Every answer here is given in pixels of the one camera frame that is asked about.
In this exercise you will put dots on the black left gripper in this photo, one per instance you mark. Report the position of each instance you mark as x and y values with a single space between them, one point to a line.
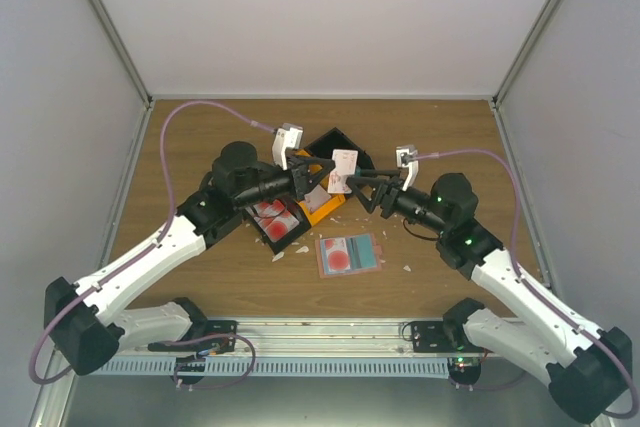
302 181

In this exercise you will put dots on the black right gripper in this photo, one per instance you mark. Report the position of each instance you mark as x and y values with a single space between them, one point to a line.
388 193

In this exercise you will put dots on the teal credit card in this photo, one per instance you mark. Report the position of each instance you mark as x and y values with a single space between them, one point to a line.
364 252

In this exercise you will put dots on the red circle credit card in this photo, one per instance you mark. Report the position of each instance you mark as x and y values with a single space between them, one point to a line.
336 257

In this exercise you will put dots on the pink leather card holder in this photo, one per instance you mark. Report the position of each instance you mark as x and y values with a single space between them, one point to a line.
354 270

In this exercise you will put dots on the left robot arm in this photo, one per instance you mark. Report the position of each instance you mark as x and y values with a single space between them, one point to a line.
85 319

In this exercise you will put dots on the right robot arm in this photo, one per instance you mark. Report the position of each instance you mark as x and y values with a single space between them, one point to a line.
584 368

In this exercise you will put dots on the white patterned card stack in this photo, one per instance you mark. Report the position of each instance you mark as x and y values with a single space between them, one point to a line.
317 199

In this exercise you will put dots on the black bin with teal cards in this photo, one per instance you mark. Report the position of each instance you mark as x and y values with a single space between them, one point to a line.
334 138

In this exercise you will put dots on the red circle card stack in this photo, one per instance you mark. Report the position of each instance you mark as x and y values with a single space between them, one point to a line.
274 219

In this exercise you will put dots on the black bin with red cards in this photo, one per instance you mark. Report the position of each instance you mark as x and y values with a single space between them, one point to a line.
280 246

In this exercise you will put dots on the yellow plastic bin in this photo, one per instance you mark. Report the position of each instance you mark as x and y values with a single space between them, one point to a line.
327 210

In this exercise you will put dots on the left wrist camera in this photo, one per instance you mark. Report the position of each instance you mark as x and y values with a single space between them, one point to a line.
287 137

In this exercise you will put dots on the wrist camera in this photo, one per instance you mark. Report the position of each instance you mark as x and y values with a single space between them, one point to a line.
406 158
287 137

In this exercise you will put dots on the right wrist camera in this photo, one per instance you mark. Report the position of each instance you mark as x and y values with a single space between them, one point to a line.
406 158

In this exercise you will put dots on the aluminium mounting rail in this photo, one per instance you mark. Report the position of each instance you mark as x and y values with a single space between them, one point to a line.
328 337

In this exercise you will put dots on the slotted cable duct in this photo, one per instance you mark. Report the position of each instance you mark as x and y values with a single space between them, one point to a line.
281 367

